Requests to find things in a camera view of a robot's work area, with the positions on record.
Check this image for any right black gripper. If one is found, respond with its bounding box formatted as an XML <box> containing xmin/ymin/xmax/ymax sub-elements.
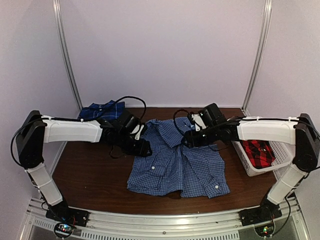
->
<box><xmin>181</xmin><ymin>124</ymin><xmax>220</xmax><ymax>149</ymax></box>

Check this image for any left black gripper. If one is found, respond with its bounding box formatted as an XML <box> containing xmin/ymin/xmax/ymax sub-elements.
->
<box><xmin>116</xmin><ymin>131</ymin><xmax>153</xmax><ymax>158</ymax></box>

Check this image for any blue small-check long sleeve shirt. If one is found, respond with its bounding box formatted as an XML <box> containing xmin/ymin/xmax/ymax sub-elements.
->
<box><xmin>127</xmin><ymin>117</ymin><xmax>231</xmax><ymax>199</ymax></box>

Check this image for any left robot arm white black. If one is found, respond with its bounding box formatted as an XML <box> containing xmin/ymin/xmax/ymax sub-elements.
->
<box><xmin>10</xmin><ymin>110</ymin><xmax>153</xmax><ymax>222</ymax></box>

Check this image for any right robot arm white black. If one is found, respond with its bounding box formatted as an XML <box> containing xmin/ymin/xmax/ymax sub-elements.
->
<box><xmin>181</xmin><ymin>113</ymin><xmax>320</xmax><ymax>221</ymax></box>

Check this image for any dark blue plaid folded shirt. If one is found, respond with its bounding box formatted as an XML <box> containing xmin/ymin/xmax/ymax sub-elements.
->
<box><xmin>77</xmin><ymin>100</ymin><xmax>125</xmax><ymax>121</ymax></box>

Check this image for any red black plaid shirt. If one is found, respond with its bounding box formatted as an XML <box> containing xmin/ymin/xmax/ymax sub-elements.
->
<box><xmin>240</xmin><ymin>140</ymin><xmax>276</xmax><ymax>169</ymax></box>

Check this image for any left circuit board with leds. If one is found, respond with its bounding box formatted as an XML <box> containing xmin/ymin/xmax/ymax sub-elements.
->
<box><xmin>53</xmin><ymin>222</ymin><xmax>75</xmax><ymax>239</ymax></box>

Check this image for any circuit board with leds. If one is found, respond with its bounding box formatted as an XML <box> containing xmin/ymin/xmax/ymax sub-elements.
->
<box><xmin>53</xmin><ymin>222</ymin><xmax>75</xmax><ymax>239</ymax></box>
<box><xmin>254</xmin><ymin>223</ymin><xmax>275</xmax><ymax>238</ymax></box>

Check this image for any right circuit board with leds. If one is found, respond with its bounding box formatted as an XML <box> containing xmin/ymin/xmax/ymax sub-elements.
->
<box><xmin>254</xmin><ymin>223</ymin><xmax>275</xmax><ymax>238</ymax></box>

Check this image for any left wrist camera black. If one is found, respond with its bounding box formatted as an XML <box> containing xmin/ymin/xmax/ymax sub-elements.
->
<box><xmin>117</xmin><ymin>109</ymin><xmax>140</xmax><ymax>134</ymax></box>

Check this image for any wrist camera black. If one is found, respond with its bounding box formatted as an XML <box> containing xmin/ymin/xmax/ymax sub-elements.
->
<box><xmin>117</xmin><ymin>109</ymin><xmax>140</xmax><ymax>134</ymax></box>
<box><xmin>198</xmin><ymin>103</ymin><xmax>226</xmax><ymax>126</ymax></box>

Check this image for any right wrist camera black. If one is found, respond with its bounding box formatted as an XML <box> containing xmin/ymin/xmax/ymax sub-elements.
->
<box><xmin>198</xmin><ymin>103</ymin><xmax>226</xmax><ymax>126</ymax></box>

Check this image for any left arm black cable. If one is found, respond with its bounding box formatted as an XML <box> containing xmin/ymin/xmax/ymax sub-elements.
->
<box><xmin>10</xmin><ymin>95</ymin><xmax>148</xmax><ymax>160</ymax></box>

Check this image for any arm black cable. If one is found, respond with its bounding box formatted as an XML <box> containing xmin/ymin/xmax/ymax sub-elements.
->
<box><xmin>10</xmin><ymin>95</ymin><xmax>148</xmax><ymax>160</ymax></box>
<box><xmin>173</xmin><ymin>107</ymin><xmax>195</xmax><ymax>143</ymax></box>

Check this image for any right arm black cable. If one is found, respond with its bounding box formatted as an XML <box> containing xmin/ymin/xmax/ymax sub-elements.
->
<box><xmin>173</xmin><ymin>107</ymin><xmax>195</xmax><ymax>143</ymax></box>

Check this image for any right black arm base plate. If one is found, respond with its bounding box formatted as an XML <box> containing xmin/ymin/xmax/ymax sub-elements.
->
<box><xmin>239</xmin><ymin>206</ymin><xmax>282</xmax><ymax>226</ymax></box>

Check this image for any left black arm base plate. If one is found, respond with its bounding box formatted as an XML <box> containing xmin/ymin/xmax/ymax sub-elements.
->
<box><xmin>45</xmin><ymin>207</ymin><xmax>89</xmax><ymax>227</ymax></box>

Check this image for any front aluminium rail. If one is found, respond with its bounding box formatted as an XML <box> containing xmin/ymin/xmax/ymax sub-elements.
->
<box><xmin>17</xmin><ymin>197</ymin><xmax>311</xmax><ymax>240</ymax></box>

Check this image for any right aluminium frame post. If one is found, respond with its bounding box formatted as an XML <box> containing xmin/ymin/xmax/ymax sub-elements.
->
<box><xmin>241</xmin><ymin>0</ymin><xmax>273</xmax><ymax>115</ymax></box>

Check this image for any aluminium frame post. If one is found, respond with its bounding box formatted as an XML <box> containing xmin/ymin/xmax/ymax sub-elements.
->
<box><xmin>241</xmin><ymin>0</ymin><xmax>273</xmax><ymax>115</ymax></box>
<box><xmin>52</xmin><ymin>0</ymin><xmax>83</xmax><ymax>111</ymax></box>

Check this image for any left aluminium frame post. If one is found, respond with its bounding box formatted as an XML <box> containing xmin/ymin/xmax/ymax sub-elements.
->
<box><xmin>52</xmin><ymin>0</ymin><xmax>83</xmax><ymax>111</ymax></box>

